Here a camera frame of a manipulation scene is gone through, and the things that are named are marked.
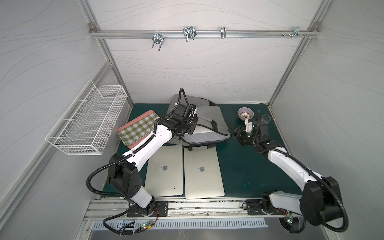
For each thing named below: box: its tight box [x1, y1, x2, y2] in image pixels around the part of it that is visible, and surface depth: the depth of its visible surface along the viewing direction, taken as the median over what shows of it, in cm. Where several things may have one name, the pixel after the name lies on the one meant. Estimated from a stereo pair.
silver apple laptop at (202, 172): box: [184, 146, 225, 200], surface depth 88 cm
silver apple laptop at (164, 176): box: [144, 145, 183, 197], surface depth 88 cm
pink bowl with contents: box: [238, 107, 255, 121], surface depth 113 cm
